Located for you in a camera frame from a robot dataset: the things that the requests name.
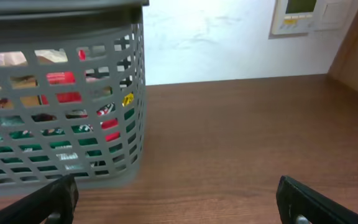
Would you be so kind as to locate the grey plastic basket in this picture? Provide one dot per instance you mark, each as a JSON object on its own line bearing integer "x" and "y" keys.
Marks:
{"x": 103, "y": 40}

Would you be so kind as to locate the green Nescafe coffee bag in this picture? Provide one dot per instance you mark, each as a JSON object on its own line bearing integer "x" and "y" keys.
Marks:
{"x": 98, "y": 144}

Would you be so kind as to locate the San Remo spaghetti pack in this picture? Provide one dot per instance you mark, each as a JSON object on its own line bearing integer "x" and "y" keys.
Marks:
{"x": 34, "y": 78}

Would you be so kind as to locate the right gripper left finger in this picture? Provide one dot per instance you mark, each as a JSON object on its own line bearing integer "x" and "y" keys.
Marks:
{"x": 53, "y": 203}

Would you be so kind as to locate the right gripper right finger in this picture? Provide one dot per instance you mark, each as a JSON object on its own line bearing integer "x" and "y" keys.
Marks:
{"x": 298, "y": 203}

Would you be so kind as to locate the white wall control panel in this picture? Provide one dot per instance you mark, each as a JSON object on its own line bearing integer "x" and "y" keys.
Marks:
{"x": 301, "y": 17}

